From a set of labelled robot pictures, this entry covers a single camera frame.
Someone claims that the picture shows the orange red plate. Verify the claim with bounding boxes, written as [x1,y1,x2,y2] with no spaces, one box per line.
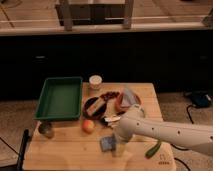
[114,93,141,112]

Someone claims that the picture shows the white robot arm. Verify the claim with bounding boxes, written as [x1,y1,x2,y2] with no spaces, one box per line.
[113,104,213,157]

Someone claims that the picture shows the white handled knife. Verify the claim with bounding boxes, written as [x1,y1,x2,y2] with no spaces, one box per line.
[104,116,121,123]

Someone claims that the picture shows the dark red grapes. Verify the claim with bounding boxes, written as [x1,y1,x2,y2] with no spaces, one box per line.
[101,91,119,102]

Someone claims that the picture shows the white lidded jar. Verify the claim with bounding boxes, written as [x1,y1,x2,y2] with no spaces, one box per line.
[89,75,102,90]

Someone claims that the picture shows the blue sponge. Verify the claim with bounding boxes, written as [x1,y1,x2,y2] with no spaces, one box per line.
[100,136,116,152]

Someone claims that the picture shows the black power cable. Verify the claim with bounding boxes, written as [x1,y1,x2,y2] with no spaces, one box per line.
[185,103,196,125]

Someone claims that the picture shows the small dark glass jar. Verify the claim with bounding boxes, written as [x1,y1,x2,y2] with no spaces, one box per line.
[38,122,54,138]

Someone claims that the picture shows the dark brown bowl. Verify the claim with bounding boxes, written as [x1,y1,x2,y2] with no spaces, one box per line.
[83,97,107,120]

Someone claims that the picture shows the green chili pepper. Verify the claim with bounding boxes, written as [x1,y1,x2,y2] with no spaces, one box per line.
[145,141,161,159]

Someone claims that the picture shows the green plastic tray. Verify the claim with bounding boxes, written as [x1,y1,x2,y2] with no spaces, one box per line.
[34,77,83,121]

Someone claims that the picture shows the beige block in bowl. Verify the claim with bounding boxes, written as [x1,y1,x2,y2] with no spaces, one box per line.
[87,98,105,116]

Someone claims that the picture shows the dark blue device on floor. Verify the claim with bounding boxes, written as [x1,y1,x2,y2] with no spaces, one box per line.
[191,92,212,108]

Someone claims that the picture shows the black clamp bar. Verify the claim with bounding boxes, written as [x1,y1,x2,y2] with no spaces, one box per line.
[16,129,29,171]

